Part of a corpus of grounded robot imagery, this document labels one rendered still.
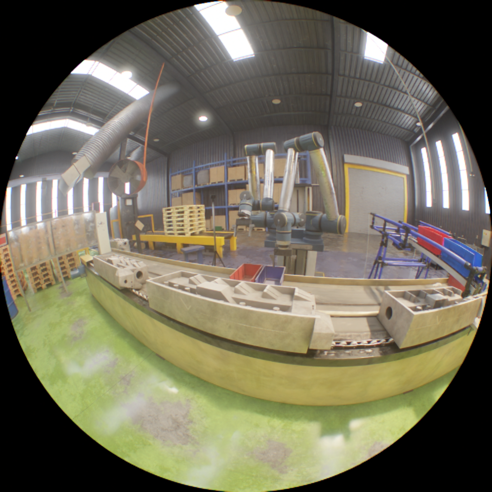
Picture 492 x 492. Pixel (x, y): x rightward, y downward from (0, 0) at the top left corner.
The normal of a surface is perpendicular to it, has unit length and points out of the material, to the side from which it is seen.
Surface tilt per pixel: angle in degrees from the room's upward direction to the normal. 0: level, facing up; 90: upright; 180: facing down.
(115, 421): 0
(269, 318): 80
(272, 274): 88
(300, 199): 90
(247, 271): 88
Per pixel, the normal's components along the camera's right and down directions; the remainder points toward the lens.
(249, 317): -0.33, 0.07
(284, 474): -0.03, -0.97
